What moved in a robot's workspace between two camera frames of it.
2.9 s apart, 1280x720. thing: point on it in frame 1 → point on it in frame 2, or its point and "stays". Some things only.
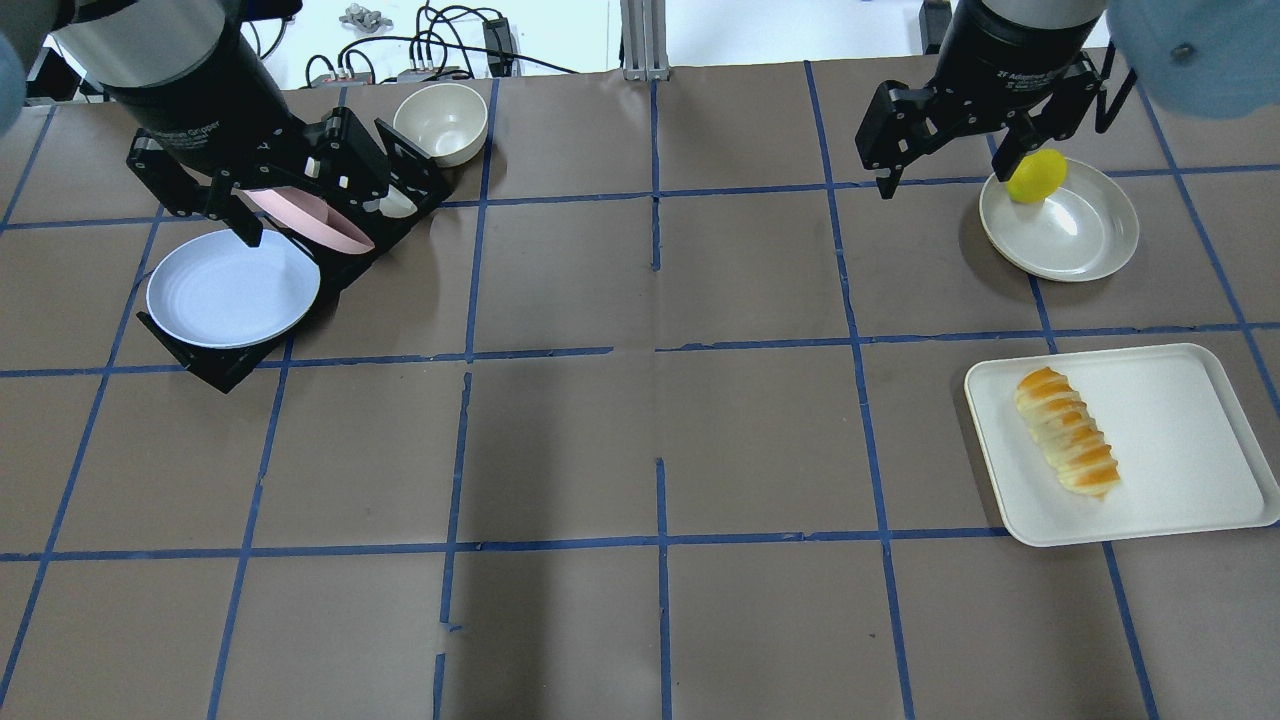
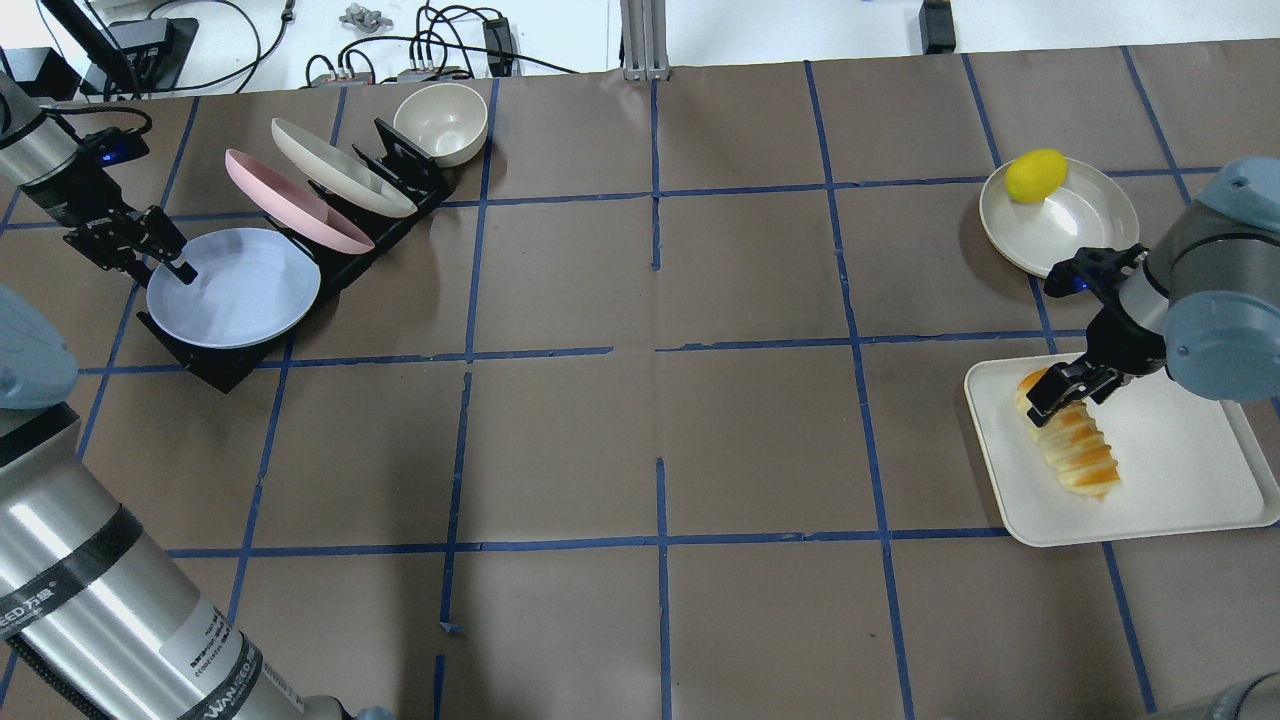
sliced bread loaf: (1065, 432) stays
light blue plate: (217, 291) stays
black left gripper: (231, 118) → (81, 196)
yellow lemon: (1037, 176) stays
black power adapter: (499, 47) stays
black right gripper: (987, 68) → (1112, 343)
